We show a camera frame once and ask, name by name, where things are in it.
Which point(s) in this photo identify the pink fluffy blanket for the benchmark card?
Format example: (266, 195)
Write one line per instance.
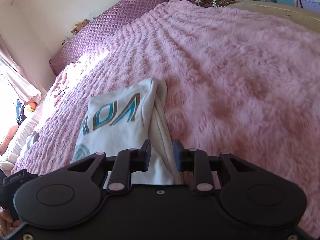
(238, 82)

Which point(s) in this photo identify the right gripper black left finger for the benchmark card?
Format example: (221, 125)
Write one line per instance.
(140, 158)

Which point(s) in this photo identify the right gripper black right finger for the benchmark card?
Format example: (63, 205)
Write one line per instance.
(183, 157)

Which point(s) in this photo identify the brown teddy bear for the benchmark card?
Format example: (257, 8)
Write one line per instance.
(79, 26)

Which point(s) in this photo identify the orange plush toy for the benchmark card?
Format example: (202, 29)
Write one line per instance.
(30, 107)

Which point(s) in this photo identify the white printed t-shirt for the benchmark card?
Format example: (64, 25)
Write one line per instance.
(124, 119)

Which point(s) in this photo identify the white long pillow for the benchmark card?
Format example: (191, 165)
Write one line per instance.
(20, 139)

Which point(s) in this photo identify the pink curtain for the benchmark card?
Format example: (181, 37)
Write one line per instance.
(15, 76)

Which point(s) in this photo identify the person's left hand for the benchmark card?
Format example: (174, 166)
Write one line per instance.
(8, 225)

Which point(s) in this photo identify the purple quilted headboard cushion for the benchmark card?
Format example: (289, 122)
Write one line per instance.
(103, 26)

